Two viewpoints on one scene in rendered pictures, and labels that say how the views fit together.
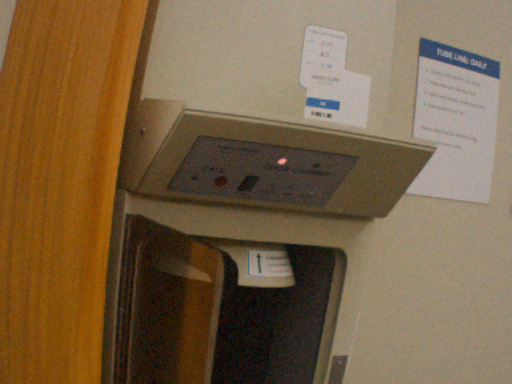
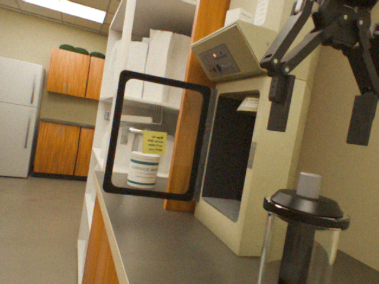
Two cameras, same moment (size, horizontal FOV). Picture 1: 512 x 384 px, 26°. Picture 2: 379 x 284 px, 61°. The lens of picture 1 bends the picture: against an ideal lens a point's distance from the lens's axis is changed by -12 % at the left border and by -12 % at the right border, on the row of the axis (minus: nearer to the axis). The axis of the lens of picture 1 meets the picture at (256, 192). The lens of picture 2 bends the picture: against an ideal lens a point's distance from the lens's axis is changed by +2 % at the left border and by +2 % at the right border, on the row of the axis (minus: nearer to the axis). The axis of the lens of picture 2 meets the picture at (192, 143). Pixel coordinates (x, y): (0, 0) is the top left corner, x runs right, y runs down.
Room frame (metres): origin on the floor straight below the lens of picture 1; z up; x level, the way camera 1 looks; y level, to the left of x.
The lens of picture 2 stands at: (1.39, -0.95, 1.25)
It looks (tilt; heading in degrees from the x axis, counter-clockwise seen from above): 3 degrees down; 98
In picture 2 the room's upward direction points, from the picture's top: 9 degrees clockwise
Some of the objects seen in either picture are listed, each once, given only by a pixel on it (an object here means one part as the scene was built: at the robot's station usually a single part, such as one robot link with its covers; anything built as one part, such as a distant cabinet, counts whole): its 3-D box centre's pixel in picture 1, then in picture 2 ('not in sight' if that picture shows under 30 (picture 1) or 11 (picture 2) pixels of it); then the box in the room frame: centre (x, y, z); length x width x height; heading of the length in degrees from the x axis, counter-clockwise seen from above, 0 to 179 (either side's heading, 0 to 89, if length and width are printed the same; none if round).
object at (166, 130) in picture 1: (290, 163); (224, 56); (1.31, -0.03, 1.46); 0.32 x 0.11 x 0.10; 119
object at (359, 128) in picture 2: not in sight; (360, 120); (1.55, -0.47, 1.29); 0.03 x 0.01 x 0.07; 119
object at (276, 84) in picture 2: not in sight; (272, 80); (1.42, -0.55, 1.32); 0.03 x 0.01 x 0.05; 29
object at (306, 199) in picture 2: not in sight; (306, 197); (1.49, -0.51, 1.18); 0.09 x 0.09 x 0.07
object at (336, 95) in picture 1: (338, 96); (237, 23); (1.33, -0.07, 1.54); 0.05 x 0.05 x 0.06; 48
